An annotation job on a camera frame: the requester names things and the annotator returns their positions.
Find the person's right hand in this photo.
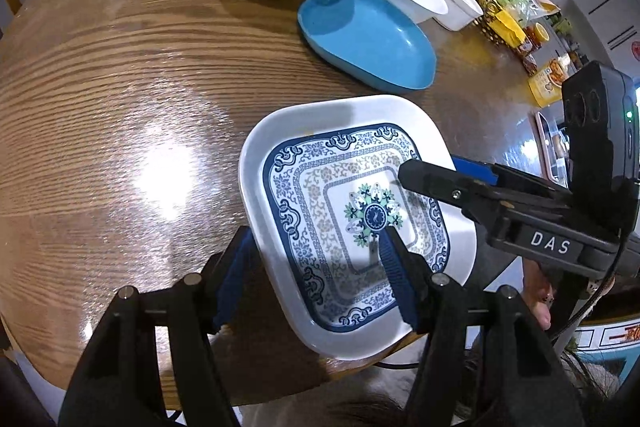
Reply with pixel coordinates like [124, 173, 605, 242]
[521, 257, 557, 331]

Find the blue oval plate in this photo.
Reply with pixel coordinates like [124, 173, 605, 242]
[297, 0, 437, 91]

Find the teal printed cloth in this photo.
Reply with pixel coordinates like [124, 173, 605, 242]
[572, 316, 640, 380]

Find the square blue patterned plate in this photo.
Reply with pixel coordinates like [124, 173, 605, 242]
[238, 94, 477, 361]

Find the white square cup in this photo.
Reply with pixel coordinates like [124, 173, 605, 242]
[433, 0, 485, 32]

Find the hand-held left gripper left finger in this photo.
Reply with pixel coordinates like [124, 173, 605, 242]
[59, 225, 261, 427]

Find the small orange jar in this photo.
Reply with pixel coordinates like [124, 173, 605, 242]
[525, 22, 552, 54]

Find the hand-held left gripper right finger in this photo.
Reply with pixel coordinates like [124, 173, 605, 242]
[376, 226, 587, 427]

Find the yellow patterned snack packet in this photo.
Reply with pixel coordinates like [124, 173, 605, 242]
[471, 0, 527, 51]

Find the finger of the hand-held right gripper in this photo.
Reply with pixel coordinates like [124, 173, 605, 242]
[451, 154, 573, 208]
[397, 159, 506, 234]

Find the yellow food box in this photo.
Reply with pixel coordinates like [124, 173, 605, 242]
[527, 58, 567, 106]

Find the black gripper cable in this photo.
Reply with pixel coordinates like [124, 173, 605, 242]
[549, 224, 629, 350]

